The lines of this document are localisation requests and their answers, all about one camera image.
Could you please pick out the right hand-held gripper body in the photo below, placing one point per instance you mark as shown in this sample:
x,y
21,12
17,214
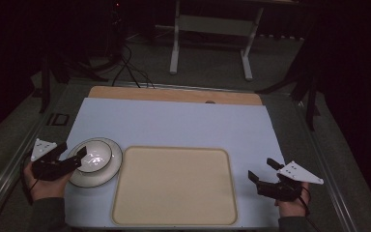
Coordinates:
x,y
281,190

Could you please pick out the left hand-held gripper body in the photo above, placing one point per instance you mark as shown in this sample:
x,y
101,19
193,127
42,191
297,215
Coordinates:
x,y
54,167

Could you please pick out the white bowl with dark rim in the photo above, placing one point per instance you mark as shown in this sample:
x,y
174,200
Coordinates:
x,y
98,158

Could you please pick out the person's right hand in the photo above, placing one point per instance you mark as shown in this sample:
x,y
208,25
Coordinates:
x,y
291,208

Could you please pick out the person's left hand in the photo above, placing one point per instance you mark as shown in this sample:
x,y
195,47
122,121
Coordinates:
x,y
46,188

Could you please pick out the black floor socket plate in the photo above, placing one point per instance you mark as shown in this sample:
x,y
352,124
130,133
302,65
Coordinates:
x,y
58,119

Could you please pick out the white plate with dark rim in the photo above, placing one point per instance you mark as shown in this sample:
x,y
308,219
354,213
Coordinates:
x,y
114,164

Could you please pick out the black tripod stand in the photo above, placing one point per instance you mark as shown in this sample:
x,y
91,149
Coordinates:
x,y
310,96
45,83

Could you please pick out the beige tray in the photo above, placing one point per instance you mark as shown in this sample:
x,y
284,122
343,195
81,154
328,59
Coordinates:
x,y
174,187

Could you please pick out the white table mat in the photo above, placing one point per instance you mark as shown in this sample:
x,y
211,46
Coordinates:
x,y
180,125

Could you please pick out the dark device on stand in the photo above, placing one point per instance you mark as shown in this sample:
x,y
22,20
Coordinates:
x,y
116,29

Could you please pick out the white metal stand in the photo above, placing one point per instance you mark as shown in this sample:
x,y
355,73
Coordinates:
x,y
214,25

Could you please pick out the metal floor rail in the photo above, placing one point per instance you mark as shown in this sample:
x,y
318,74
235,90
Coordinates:
x,y
6,183
328,167

